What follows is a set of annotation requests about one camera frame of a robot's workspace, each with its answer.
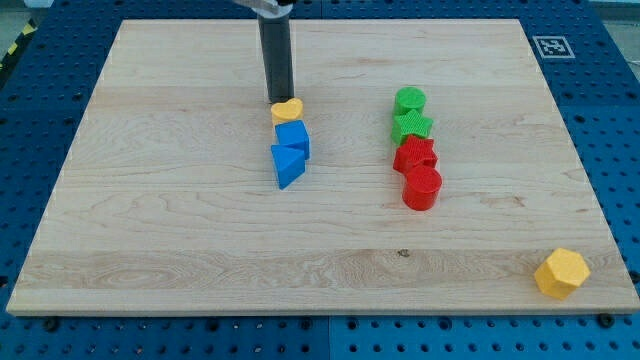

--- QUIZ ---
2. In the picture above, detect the light wooden board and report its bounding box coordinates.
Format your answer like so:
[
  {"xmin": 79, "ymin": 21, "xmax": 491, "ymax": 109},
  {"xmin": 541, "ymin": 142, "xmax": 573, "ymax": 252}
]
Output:
[{"xmin": 7, "ymin": 19, "xmax": 639, "ymax": 316}]

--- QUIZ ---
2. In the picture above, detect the yellow heart block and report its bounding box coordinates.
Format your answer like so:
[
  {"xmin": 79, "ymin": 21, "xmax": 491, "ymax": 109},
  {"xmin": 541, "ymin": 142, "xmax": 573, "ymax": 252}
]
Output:
[{"xmin": 271, "ymin": 98, "xmax": 304, "ymax": 126}]

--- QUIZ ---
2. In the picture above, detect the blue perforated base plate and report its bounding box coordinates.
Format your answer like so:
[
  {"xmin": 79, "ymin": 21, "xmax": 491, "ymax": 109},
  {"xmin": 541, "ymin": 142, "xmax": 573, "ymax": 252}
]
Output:
[{"xmin": 1, "ymin": 0, "xmax": 639, "ymax": 359}]

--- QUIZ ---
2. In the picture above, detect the green cylinder block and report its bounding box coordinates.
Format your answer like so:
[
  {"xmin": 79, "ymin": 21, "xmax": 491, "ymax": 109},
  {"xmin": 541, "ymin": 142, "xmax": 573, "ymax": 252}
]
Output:
[{"xmin": 393, "ymin": 86, "xmax": 427, "ymax": 115}]

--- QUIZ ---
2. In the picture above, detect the blue triangle block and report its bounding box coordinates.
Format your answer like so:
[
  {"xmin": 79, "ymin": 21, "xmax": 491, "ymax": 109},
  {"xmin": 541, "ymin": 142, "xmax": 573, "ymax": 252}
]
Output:
[{"xmin": 271, "ymin": 145, "xmax": 306, "ymax": 190}]

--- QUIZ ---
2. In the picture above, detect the white fiducial marker tag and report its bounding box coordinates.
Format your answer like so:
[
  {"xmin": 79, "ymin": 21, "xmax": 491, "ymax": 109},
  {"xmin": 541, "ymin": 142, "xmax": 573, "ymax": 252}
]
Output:
[{"xmin": 532, "ymin": 35, "xmax": 575, "ymax": 60}]

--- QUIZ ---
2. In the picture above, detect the green star block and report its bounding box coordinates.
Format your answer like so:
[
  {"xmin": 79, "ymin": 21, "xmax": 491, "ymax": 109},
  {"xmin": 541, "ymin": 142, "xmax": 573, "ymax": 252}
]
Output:
[{"xmin": 391, "ymin": 110, "xmax": 433, "ymax": 146}]

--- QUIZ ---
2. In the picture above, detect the red star block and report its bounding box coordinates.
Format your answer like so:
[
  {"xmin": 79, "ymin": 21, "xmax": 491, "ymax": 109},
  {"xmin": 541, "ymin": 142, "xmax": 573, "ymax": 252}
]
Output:
[{"xmin": 393, "ymin": 135, "xmax": 438, "ymax": 174}]

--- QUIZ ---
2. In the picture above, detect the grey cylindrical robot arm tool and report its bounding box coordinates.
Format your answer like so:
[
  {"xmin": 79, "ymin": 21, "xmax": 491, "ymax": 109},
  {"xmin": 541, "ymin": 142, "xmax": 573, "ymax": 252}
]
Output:
[{"xmin": 233, "ymin": 0, "xmax": 295, "ymax": 103}]

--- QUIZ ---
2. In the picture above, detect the blue cube block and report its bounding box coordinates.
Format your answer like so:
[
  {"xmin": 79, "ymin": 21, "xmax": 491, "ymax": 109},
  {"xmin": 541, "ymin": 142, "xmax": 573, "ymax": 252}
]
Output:
[{"xmin": 275, "ymin": 119, "xmax": 311, "ymax": 160}]

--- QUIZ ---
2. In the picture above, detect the red cylinder block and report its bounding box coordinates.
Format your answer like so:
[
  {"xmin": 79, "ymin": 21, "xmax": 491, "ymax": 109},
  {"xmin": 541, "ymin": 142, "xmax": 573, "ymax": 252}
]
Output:
[{"xmin": 402, "ymin": 165, "xmax": 443, "ymax": 211}]

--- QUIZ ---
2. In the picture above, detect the yellow hexagon block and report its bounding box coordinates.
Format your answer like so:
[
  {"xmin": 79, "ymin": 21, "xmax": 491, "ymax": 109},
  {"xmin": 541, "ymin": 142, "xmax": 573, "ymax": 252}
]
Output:
[{"xmin": 534, "ymin": 248, "xmax": 591, "ymax": 300}]

